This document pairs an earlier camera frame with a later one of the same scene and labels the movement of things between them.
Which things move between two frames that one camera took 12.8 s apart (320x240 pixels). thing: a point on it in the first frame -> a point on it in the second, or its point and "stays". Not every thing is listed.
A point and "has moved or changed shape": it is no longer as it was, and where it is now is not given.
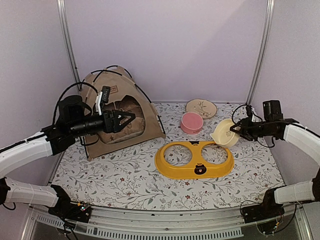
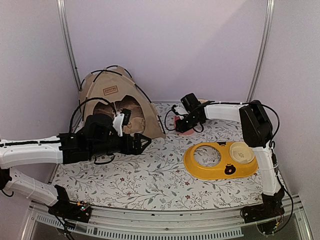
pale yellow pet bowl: (222, 135) -> (241, 153)
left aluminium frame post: (62, 11) stays
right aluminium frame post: (262, 50) stays
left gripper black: (115, 126) -> (136, 149)
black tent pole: (80, 90) stays
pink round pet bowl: (191, 123) has moved or changed shape
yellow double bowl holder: (197, 168) -> (226, 168)
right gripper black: (245, 129) -> (182, 127)
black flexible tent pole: (143, 93) stays
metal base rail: (217, 224) stays
